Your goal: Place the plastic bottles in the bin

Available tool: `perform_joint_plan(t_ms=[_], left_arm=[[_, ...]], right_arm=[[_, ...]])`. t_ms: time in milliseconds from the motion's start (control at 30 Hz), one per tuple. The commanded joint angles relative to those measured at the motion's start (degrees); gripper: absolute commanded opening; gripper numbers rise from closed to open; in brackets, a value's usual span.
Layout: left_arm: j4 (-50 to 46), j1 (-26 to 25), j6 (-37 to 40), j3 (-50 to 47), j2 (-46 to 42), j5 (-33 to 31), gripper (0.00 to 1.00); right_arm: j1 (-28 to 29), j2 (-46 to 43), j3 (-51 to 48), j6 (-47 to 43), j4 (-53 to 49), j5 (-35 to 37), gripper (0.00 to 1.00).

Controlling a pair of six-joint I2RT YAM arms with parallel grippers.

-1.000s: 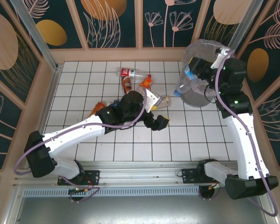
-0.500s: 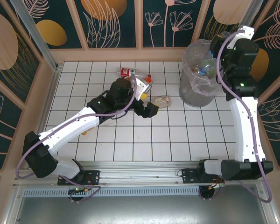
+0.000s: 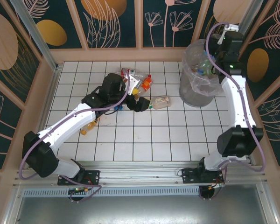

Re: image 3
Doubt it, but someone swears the red white label water bottle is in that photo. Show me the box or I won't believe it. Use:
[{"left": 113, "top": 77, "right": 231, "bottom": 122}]
[{"left": 120, "top": 67, "right": 147, "bottom": 80}]

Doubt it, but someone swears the beige drink green cap bottle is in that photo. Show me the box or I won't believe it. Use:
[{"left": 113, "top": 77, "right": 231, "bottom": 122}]
[{"left": 150, "top": 95, "right": 172, "bottom": 110}]

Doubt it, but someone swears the orange juice bottle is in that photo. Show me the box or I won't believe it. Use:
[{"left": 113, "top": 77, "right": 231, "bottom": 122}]
[{"left": 80, "top": 119, "right": 98, "bottom": 136}]

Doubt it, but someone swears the clear plastic bin liner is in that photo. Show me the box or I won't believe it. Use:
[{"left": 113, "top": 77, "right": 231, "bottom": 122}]
[{"left": 182, "top": 39, "right": 224, "bottom": 97}]

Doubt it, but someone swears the metal mesh waste bin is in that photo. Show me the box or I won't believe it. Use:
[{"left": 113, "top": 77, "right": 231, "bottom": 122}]
[{"left": 179, "top": 39, "right": 222, "bottom": 108}]

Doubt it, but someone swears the orange label red cap bottle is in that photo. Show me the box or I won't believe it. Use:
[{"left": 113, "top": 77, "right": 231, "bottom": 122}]
[{"left": 140, "top": 74, "right": 154, "bottom": 95}]

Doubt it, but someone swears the small circuit board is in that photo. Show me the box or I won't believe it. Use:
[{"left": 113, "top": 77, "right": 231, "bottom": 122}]
[{"left": 68, "top": 187, "right": 89, "bottom": 195}]

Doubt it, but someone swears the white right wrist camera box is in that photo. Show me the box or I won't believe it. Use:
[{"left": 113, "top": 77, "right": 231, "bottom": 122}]
[{"left": 217, "top": 22, "right": 239, "bottom": 45}]

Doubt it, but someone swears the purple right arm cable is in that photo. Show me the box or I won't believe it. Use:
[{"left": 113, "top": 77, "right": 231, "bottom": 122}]
[{"left": 199, "top": 21, "right": 265, "bottom": 202}]

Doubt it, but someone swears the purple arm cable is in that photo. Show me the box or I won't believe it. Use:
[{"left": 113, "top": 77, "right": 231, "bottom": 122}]
[
  {"left": 19, "top": 70, "right": 133, "bottom": 203},
  {"left": 199, "top": 21, "right": 265, "bottom": 202}
]

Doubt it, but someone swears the aluminium corner post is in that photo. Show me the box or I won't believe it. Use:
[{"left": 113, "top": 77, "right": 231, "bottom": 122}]
[
  {"left": 9, "top": 0, "right": 63, "bottom": 72},
  {"left": 238, "top": 0, "right": 259, "bottom": 56}
]

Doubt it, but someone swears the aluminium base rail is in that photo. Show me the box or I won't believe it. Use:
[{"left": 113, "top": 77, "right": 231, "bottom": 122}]
[{"left": 13, "top": 160, "right": 268, "bottom": 187}]

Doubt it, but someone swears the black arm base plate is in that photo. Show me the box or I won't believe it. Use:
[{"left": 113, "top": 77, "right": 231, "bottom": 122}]
[
  {"left": 57, "top": 169, "right": 101, "bottom": 186},
  {"left": 181, "top": 168, "right": 224, "bottom": 185}
]

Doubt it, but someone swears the perforated metal cable tray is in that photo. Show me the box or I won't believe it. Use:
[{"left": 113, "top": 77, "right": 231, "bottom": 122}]
[{"left": 22, "top": 186, "right": 201, "bottom": 198}]

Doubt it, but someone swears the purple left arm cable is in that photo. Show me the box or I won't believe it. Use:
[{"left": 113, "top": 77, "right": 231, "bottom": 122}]
[{"left": 19, "top": 70, "right": 133, "bottom": 203}]

